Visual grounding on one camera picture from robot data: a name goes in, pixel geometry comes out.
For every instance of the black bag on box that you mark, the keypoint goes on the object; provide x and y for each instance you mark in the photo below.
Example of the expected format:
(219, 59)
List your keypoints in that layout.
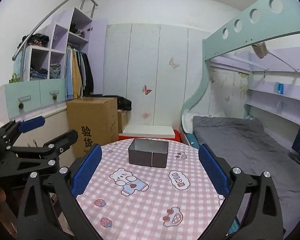
(122, 103)

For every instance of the pink checkered tablecloth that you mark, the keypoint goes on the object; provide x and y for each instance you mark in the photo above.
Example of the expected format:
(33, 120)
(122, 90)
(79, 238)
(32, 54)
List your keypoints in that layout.
(125, 201)

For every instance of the hanging clothes row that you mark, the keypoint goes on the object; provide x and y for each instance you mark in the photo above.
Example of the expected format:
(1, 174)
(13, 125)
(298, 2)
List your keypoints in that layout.
(78, 75)

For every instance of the grey metal tin box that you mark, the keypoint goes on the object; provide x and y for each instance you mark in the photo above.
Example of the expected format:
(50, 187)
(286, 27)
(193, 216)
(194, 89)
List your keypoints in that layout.
(150, 153)

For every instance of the white foam board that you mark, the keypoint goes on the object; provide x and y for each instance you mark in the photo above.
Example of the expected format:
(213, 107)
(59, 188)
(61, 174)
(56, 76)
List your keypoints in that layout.
(148, 131)

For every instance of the purple wardrobe shelf unit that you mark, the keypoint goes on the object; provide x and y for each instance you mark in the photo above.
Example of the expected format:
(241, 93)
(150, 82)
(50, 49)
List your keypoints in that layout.
(68, 28)

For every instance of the white pillow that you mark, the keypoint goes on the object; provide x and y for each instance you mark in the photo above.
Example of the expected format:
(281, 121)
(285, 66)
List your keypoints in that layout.
(187, 120)

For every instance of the blue box on shelf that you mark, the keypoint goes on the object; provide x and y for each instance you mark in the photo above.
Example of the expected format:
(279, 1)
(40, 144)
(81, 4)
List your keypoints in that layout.
(280, 88)

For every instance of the large cardboard box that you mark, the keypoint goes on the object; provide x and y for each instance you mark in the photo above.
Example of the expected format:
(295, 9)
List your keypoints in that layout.
(95, 120)

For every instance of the purple wall shelf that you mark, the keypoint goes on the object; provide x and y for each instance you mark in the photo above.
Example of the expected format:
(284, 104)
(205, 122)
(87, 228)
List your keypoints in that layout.
(274, 84)

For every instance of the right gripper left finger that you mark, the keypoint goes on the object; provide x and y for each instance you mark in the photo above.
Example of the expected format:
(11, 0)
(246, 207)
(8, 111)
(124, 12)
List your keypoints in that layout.
(77, 177)

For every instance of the mint bunk bed frame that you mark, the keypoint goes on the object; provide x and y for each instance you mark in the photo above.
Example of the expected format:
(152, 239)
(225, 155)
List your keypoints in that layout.
(264, 20)

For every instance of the teal blanket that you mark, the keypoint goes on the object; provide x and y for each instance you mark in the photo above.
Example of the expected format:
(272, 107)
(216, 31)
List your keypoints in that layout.
(192, 140)

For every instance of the small cardboard box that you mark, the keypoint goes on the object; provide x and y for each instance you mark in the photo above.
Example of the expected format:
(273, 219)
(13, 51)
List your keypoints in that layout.
(123, 119)

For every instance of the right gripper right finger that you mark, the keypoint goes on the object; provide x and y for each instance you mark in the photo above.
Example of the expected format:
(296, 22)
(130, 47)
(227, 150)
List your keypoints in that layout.
(222, 176)

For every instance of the mint drawer cabinet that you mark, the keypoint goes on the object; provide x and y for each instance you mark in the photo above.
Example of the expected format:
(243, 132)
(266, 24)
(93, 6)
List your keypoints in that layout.
(23, 97)

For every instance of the grey quilt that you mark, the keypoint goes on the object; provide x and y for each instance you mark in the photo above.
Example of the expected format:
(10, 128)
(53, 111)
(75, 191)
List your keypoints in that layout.
(243, 143)

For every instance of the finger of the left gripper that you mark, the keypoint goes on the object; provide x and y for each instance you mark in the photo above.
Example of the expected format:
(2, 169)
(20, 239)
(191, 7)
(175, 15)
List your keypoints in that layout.
(54, 147)
(31, 124)

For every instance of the person left hand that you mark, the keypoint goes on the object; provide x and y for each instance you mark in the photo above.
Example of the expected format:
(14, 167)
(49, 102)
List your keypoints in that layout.
(7, 217)

